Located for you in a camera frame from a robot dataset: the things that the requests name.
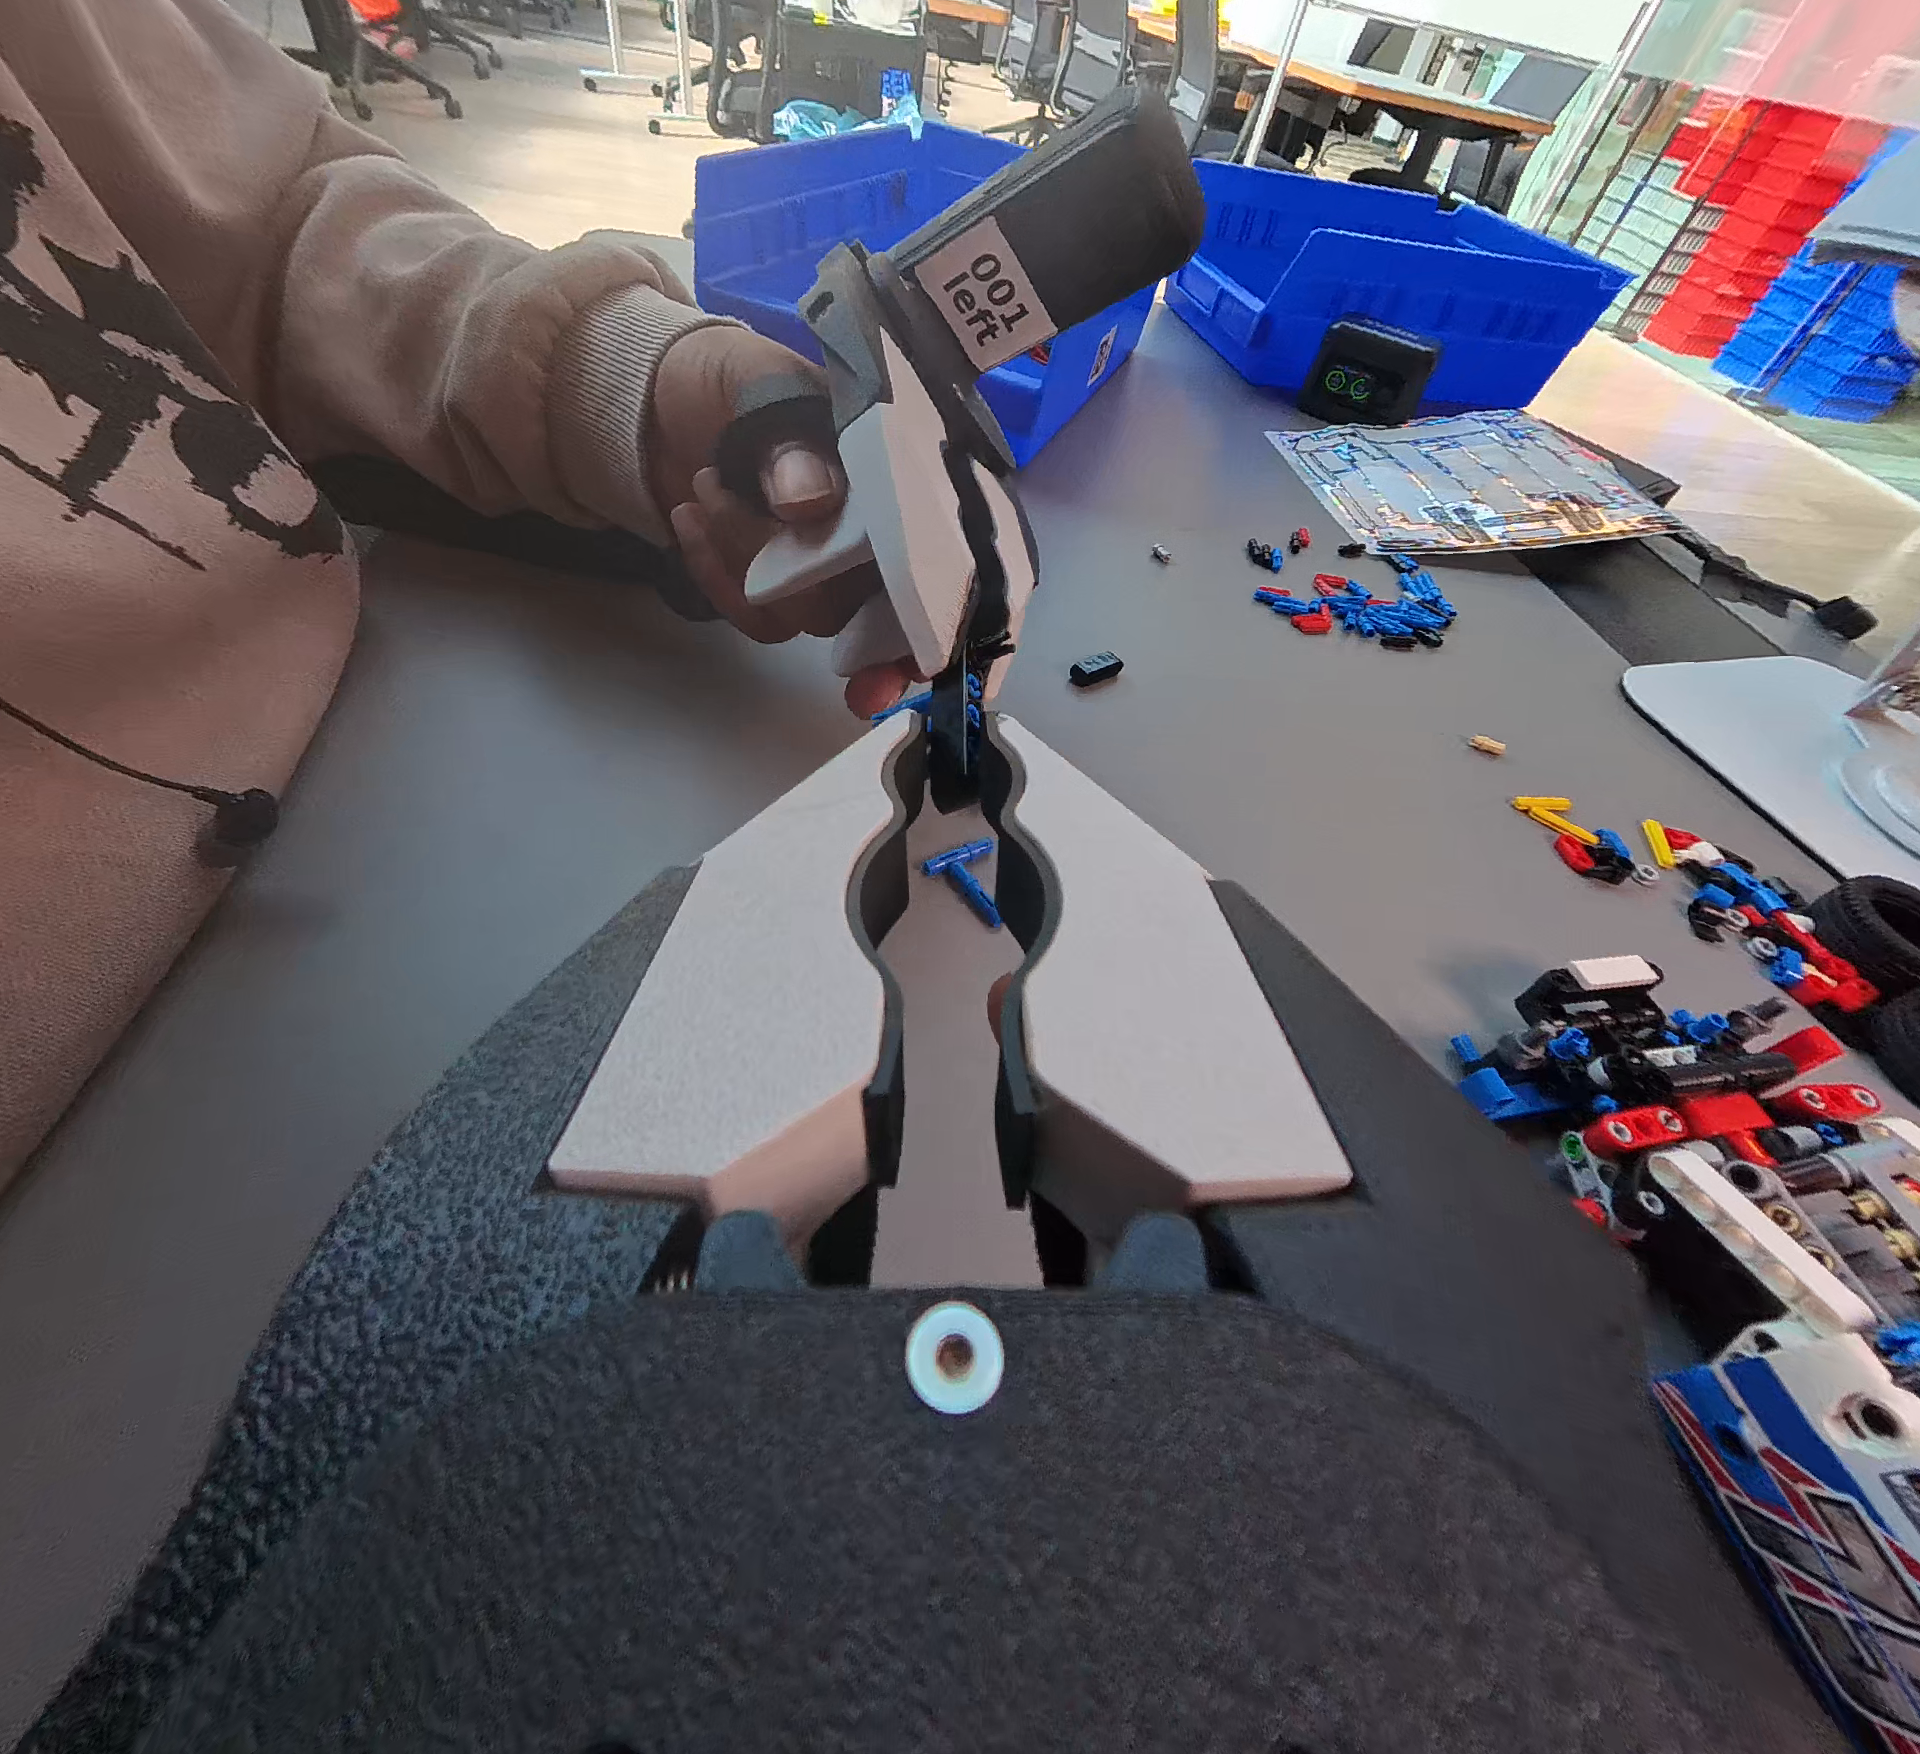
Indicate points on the silver monitor stand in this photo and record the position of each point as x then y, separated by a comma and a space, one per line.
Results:
1756, 735

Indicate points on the blue plastic crate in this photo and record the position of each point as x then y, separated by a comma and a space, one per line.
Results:
810, 209
1395, 270

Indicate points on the pile of blue pins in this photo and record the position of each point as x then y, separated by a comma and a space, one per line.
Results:
1359, 606

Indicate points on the small black box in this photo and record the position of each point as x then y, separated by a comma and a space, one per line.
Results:
1366, 374

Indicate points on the pile of mixed bricks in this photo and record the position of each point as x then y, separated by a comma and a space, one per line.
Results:
1724, 894

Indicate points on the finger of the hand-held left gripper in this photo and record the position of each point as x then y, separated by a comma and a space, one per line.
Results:
917, 512
1012, 568

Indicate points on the black slope brick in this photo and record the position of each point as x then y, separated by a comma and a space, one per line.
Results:
1097, 670

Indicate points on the black rubber tire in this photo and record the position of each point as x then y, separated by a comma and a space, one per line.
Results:
1904, 1043
1876, 931

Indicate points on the person's left forearm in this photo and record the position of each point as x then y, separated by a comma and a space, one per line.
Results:
450, 329

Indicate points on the person's left hand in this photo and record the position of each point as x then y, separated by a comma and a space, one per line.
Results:
683, 403

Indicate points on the short black perforated beam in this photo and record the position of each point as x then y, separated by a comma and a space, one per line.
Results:
955, 772

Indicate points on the person's beige sweatshirt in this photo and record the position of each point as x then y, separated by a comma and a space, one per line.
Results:
151, 735

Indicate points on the rack of red blue bins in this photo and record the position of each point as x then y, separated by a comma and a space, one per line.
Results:
1772, 254

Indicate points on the brick-built toy race car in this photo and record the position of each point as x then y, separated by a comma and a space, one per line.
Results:
1724, 1185

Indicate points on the sticker sheet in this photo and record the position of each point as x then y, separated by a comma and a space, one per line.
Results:
1471, 480

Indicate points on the long wooden table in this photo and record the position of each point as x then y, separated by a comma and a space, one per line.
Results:
1350, 75

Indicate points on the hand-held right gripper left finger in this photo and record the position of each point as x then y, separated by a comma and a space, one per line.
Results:
721, 1034

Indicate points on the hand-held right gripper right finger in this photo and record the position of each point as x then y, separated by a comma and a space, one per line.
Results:
1185, 1034

